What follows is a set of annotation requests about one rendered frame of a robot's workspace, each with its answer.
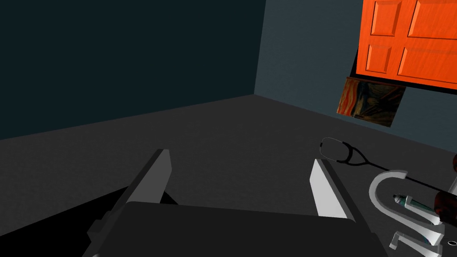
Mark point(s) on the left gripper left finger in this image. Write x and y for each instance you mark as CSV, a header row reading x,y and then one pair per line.
x,y
151,180

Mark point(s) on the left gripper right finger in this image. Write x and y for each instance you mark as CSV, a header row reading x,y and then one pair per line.
x,y
326,192

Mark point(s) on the black stethoscope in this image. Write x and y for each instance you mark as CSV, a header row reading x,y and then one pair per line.
x,y
351,157

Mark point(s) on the green tube with grey cap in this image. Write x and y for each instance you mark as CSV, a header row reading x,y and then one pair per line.
x,y
410,203

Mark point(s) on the dark red round object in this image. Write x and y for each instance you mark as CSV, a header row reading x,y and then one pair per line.
x,y
446,205

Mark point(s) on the orange panelled door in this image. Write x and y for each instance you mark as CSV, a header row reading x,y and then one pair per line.
x,y
410,39

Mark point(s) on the dark orange wall painting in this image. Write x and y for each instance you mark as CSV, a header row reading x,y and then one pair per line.
x,y
371,101

